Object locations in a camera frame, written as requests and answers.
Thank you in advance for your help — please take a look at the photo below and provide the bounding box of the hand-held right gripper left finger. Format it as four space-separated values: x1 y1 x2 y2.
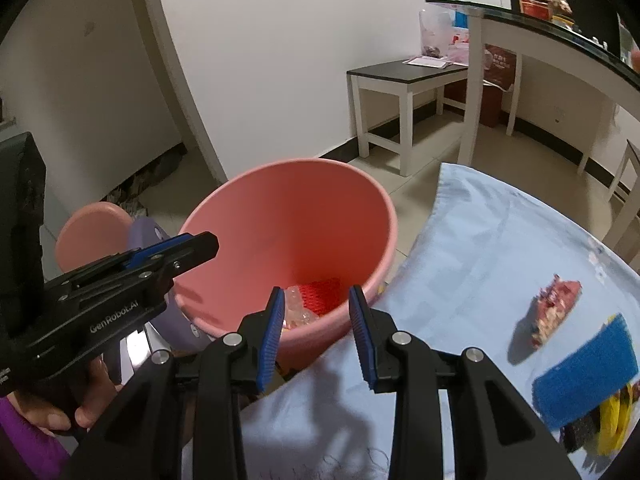
62 286 287 480

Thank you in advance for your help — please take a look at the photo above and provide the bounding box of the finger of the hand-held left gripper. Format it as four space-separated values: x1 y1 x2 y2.
142 232 220 288
122 233 195 268

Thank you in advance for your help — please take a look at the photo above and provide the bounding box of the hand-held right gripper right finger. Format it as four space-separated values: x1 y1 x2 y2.
347 285 583 480

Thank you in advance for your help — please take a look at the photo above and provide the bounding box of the pink plastic bucket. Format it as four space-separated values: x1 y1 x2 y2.
172 159 399 368

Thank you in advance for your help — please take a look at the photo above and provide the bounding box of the red snack wrapper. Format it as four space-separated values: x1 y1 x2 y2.
530 275 583 351

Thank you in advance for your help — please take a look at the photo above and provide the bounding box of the blue scouring sponge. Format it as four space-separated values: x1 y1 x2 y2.
531 313 640 431

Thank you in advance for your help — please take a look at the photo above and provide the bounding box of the black scouring sponge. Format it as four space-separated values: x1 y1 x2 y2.
559 405 608 453

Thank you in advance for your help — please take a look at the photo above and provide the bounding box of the yellow snack wrapper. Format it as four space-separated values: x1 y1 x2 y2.
597 382 638 456

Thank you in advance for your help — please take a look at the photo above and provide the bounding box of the person's left forearm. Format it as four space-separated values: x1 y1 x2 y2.
0 395 71 480

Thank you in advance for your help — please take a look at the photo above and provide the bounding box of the person's left hand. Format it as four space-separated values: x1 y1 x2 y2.
10 352 125 436

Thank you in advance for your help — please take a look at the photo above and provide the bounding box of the purple plastic stool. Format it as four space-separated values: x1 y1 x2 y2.
127 217 211 356

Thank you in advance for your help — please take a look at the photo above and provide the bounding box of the clear plastic wrap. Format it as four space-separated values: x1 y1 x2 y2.
282 285 321 331

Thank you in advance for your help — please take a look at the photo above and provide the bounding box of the red mesh piece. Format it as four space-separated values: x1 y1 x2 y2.
298 277 351 317

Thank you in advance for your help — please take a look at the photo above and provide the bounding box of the dark clutter pile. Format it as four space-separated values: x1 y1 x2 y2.
107 152 188 216

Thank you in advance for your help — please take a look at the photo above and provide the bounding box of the pink plastic stool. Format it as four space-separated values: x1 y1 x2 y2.
55 201 133 281

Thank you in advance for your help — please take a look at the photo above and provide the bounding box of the light blue cloth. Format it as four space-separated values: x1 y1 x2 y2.
182 162 640 480

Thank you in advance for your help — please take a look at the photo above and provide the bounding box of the white bench with black top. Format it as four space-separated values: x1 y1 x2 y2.
346 59 471 177

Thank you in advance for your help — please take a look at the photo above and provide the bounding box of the dark red box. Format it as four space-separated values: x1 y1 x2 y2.
445 44 517 128

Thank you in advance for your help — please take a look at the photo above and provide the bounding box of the paper sheet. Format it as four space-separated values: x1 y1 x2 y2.
402 56 453 69

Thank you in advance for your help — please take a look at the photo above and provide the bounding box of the white chair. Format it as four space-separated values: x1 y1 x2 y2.
602 139 640 261

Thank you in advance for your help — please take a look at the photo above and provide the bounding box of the clear plastic container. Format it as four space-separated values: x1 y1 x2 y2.
417 6 473 58

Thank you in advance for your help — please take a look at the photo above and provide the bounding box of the white glass-topped table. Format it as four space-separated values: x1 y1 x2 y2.
425 0 640 178

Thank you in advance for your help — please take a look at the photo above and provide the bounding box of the small red box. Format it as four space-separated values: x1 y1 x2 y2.
520 0 556 20

